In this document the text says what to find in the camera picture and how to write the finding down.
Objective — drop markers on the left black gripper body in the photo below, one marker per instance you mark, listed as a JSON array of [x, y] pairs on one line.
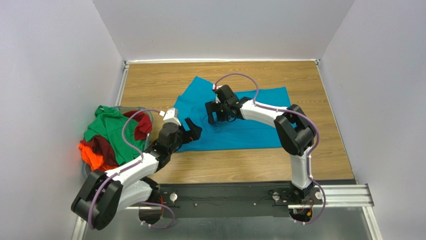
[[185, 133]]

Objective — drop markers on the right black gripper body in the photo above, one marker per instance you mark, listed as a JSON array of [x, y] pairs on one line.
[[214, 112]]

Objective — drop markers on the blue t shirt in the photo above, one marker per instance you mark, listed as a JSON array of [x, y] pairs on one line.
[[227, 135]]

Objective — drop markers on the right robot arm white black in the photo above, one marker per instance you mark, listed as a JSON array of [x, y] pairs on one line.
[[296, 132]]

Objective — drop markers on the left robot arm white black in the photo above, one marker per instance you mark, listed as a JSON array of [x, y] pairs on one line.
[[103, 194]]

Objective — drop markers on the dark red t shirt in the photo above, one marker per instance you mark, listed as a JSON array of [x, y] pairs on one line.
[[143, 124]]

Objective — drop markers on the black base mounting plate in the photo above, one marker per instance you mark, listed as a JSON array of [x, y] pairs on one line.
[[235, 199]]

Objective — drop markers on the green t shirt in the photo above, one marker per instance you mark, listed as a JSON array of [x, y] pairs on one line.
[[125, 138]]

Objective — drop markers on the orange t shirt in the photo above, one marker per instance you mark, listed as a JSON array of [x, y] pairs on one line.
[[95, 161]]

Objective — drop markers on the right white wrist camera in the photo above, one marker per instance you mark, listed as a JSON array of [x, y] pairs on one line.
[[214, 88]]

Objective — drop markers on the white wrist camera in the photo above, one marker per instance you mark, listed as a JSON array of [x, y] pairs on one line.
[[170, 116], [214, 88]]

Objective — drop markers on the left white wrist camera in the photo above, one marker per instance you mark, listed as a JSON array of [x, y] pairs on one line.
[[170, 116]]

